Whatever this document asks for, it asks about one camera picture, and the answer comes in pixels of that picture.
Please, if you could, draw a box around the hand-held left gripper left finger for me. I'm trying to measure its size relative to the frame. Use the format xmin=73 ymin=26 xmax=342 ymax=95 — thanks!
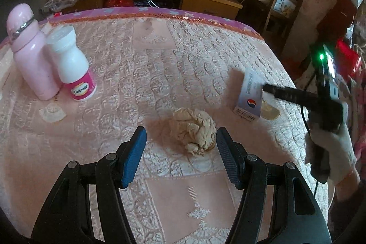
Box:
xmin=30 ymin=126 xmax=148 ymax=244

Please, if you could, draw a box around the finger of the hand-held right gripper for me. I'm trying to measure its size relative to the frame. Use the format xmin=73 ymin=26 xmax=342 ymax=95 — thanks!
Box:
xmin=262 ymin=84 xmax=315 ymax=108

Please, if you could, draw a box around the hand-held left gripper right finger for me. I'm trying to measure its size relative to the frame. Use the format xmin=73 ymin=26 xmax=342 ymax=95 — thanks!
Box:
xmin=216 ymin=127 xmax=332 ymax=244

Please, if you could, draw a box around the blue white medicine box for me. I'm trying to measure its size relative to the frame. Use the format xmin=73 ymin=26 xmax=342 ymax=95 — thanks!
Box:
xmin=233 ymin=71 xmax=266 ymax=121

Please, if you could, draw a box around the beige paper ball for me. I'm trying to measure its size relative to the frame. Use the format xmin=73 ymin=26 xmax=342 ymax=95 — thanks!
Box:
xmin=171 ymin=108 xmax=218 ymax=156

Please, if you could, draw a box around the person's right forearm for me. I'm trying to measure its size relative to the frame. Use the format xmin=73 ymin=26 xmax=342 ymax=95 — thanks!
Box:
xmin=327 ymin=168 xmax=363 ymax=236

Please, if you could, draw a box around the person's right hand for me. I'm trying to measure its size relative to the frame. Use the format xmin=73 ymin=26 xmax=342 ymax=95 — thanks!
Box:
xmin=304 ymin=122 xmax=358 ymax=185

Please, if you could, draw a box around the red bag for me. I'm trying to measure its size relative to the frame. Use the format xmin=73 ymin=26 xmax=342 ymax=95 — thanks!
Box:
xmin=334 ymin=38 xmax=362 ymax=76

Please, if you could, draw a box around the white pill bottle pink label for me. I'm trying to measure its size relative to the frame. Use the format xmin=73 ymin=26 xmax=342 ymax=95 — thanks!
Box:
xmin=46 ymin=25 xmax=97 ymax=102

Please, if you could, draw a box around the pink thermos bottle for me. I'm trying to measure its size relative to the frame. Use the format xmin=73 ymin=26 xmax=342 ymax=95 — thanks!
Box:
xmin=6 ymin=3 xmax=61 ymax=101

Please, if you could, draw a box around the red cloth bundle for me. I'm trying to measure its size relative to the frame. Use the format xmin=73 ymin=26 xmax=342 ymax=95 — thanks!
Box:
xmin=106 ymin=0 xmax=132 ymax=8

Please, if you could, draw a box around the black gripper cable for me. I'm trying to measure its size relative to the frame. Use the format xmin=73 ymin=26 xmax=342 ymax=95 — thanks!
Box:
xmin=300 ymin=72 xmax=319 ymax=199

